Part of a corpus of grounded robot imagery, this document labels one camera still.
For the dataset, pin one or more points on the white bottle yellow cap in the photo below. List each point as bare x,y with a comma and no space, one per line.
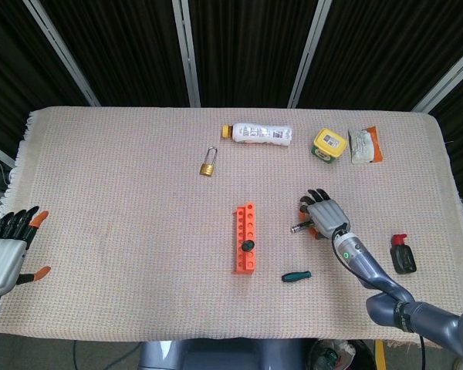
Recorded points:
262,134

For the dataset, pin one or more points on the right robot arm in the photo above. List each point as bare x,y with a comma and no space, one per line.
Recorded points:
386,308

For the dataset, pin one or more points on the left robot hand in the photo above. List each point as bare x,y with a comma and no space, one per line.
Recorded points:
0,266

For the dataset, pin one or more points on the orange perforated block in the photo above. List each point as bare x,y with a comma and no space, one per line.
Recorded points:
243,270

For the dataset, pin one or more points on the black pleated curtain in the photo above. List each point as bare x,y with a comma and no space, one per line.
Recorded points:
247,50

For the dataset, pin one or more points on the grey metal post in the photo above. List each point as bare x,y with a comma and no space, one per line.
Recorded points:
63,54
0,152
188,54
447,85
308,54

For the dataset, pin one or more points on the green tub yellow lid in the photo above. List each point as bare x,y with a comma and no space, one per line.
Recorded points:
328,140

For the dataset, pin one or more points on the yellow upright bar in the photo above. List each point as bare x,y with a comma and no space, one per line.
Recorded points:
380,354

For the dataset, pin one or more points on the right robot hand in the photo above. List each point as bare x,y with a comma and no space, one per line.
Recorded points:
328,216

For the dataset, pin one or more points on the black bottle red cap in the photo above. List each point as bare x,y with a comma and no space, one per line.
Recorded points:
403,258

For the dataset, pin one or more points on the bin with rubbish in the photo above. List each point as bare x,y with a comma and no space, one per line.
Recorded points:
332,358

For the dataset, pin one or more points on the grey robot torso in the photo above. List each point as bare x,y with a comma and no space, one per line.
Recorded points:
216,356

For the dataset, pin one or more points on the green black striped screwdriver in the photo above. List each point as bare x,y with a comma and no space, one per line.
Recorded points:
248,245

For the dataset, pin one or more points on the beige woven tablecloth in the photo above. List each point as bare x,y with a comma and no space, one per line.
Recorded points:
100,231

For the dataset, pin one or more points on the brass padlock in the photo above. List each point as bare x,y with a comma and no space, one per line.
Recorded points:
206,169

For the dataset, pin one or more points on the white orange snack packet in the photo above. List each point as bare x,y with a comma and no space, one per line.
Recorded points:
360,148

